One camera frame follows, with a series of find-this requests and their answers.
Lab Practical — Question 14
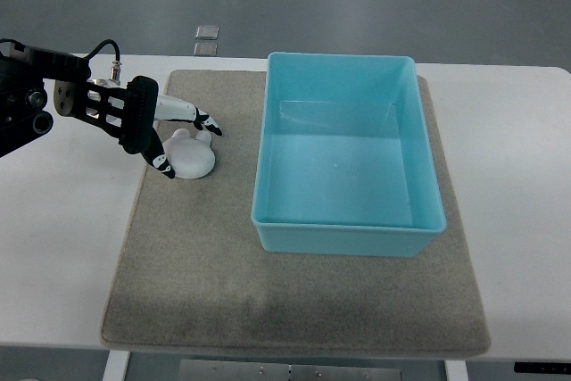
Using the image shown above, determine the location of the lower silver floor plate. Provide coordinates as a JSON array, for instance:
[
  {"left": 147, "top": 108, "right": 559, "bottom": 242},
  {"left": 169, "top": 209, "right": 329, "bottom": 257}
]
[{"left": 194, "top": 42, "right": 218, "bottom": 57}]

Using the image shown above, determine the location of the black table control panel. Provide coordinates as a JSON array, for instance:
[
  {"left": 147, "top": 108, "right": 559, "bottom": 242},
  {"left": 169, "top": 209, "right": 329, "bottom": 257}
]
[{"left": 514, "top": 361, "right": 571, "bottom": 375}]

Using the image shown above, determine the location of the white right table leg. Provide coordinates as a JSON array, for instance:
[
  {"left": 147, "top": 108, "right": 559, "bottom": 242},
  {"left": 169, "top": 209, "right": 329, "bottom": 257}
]
[{"left": 444, "top": 360, "right": 469, "bottom": 381}]

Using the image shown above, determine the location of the white table leg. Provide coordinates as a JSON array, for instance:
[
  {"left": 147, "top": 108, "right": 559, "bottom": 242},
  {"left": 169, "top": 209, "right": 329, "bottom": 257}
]
[
  {"left": 444, "top": 360, "right": 469, "bottom": 381},
  {"left": 102, "top": 350, "right": 130, "bottom": 381}
]

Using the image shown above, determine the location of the blue plastic box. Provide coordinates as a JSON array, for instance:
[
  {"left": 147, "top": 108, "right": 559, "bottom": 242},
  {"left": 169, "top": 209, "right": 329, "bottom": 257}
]
[{"left": 252, "top": 53, "right": 447, "bottom": 257}]

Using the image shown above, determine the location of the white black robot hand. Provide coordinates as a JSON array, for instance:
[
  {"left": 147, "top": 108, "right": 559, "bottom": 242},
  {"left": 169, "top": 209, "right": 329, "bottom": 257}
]
[{"left": 121, "top": 76, "right": 223, "bottom": 179}]

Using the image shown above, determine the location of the metal table base plate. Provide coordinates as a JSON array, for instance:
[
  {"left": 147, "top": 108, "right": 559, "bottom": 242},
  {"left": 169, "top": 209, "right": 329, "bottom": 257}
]
[{"left": 178, "top": 360, "right": 402, "bottom": 381}]

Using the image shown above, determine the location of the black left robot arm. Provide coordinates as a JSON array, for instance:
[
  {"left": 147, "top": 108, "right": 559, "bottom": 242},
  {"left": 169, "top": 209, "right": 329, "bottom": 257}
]
[{"left": 1, "top": 37, "right": 157, "bottom": 156}]

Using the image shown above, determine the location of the white left table leg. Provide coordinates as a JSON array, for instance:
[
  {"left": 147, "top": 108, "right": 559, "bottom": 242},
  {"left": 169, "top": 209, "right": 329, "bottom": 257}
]
[{"left": 102, "top": 350, "right": 130, "bottom": 381}]

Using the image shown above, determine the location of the grey felt mat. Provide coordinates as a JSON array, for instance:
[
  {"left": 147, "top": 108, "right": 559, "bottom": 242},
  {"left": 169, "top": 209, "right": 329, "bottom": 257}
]
[{"left": 101, "top": 70, "right": 491, "bottom": 359}]

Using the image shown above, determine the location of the white rabbit toy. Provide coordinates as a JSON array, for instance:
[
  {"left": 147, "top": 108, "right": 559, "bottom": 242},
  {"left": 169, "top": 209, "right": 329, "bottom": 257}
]
[{"left": 163, "top": 128, "right": 216, "bottom": 179}]

